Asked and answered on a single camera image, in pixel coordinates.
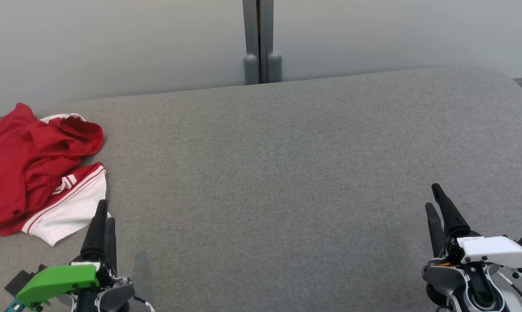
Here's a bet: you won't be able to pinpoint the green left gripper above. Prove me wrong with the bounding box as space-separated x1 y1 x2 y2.
16 199 119 312

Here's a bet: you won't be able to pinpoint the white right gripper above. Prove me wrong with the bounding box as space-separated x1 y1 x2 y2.
425 183 522 269

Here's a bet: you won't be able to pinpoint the red jersey shirt white sleeves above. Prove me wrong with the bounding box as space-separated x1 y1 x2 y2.
0 103 110 247

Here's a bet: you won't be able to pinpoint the grey fabric sofa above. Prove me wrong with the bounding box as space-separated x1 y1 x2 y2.
0 65 522 312

